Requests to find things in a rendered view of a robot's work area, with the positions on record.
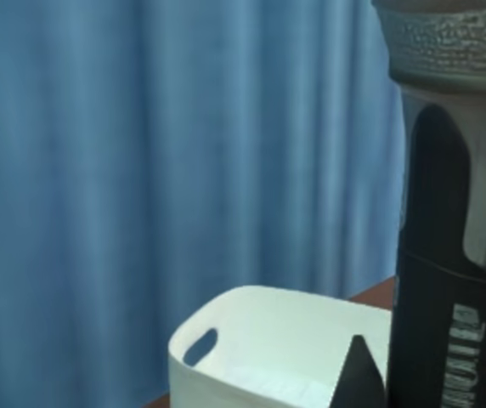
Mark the blue curtain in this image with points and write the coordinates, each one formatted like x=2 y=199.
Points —
x=162 y=149

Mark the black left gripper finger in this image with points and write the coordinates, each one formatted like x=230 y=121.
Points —
x=358 y=376

